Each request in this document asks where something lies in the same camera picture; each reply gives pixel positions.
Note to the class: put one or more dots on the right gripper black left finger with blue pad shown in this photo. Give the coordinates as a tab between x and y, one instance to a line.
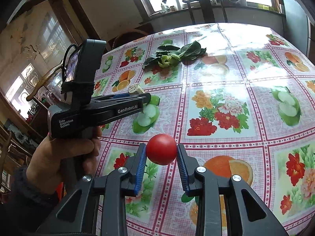
77	212

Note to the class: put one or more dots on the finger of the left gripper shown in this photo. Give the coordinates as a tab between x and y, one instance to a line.
108	97
143	100

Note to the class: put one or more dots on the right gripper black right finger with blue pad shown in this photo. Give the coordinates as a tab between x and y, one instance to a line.
246	213

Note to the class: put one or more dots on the red tomato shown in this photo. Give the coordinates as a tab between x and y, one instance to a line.
161	149

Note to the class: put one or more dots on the person's left hand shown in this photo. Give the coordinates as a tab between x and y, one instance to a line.
44	170

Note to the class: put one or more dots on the sugarcane piece far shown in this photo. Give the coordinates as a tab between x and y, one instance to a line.
135	89

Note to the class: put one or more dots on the clear plastic pitcher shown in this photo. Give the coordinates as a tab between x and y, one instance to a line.
53	89

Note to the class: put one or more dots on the green leafy vegetable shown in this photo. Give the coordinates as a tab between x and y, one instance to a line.
168	55

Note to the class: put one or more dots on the wooden chair left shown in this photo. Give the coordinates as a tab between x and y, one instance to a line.
43	80

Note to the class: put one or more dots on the floral plastic tablecloth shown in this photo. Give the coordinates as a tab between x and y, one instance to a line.
246	107

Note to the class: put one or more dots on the white bottle on sill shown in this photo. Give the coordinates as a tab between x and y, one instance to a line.
178	4

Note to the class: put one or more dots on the dark wooden chair window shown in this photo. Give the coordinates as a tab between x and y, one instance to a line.
206	9

